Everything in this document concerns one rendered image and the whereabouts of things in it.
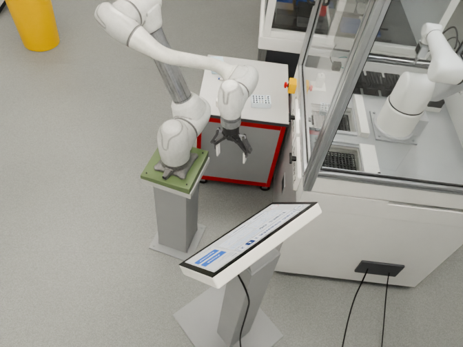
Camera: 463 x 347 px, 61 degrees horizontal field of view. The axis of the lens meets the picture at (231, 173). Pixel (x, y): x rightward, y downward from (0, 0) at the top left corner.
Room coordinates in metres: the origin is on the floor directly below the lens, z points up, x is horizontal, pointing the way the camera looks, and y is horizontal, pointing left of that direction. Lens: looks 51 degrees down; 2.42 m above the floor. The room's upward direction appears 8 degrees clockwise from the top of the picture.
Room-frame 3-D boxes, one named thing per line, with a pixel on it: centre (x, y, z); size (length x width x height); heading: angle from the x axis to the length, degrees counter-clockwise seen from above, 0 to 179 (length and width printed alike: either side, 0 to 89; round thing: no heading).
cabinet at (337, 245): (1.68, -0.81, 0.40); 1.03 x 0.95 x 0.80; 2
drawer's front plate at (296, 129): (1.72, -0.32, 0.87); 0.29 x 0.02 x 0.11; 2
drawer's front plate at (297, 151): (1.40, -0.33, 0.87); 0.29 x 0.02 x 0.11; 2
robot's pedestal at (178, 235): (1.34, 0.30, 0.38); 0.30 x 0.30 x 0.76; 78
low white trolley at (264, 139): (2.12, -0.01, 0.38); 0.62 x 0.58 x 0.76; 2
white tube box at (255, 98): (1.97, -0.12, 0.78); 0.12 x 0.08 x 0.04; 98
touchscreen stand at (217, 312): (0.79, -0.11, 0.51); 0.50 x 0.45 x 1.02; 46
